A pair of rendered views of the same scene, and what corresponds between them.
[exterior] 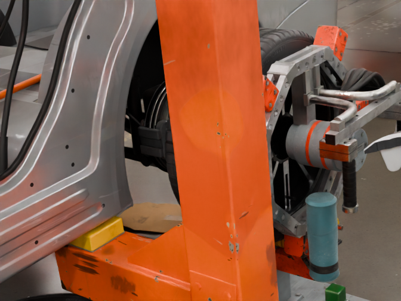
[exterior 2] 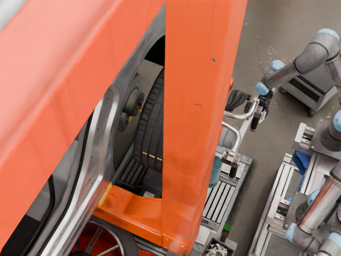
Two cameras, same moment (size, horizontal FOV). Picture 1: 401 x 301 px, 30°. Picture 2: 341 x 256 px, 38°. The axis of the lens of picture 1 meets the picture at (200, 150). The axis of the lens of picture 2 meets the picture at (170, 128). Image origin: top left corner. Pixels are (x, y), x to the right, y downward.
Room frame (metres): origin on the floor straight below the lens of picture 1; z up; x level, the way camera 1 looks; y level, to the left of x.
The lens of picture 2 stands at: (0.80, 0.30, 3.14)
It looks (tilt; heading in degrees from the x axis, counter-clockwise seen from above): 58 degrees down; 342
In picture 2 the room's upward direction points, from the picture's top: 3 degrees clockwise
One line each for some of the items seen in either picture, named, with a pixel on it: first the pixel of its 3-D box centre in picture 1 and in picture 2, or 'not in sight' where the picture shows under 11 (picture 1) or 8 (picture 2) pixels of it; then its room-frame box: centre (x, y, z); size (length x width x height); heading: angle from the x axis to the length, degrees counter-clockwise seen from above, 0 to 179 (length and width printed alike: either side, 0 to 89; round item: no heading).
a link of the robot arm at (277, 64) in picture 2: not in sight; (274, 71); (2.30, -0.79, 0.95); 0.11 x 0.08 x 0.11; 129
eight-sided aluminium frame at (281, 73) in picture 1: (305, 141); not in sight; (2.10, -0.32, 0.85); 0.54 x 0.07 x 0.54; 140
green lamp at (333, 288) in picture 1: (335, 294); (227, 227); (1.59, -0.29, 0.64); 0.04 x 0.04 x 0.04; 50
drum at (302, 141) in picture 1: (326, 145); (217, 131); (2.06, -0.37, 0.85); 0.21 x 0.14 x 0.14; 50
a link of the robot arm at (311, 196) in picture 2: not in sight; (320, 204); (1.47, -0.68, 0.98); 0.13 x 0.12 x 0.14; 36
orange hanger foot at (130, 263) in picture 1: (135, 246); (124, 202); (1.85, 0.21, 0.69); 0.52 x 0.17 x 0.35; 50
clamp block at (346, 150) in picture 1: (338, 147); (230, 159); (1.84, -0.37, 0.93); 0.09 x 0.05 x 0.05; 50
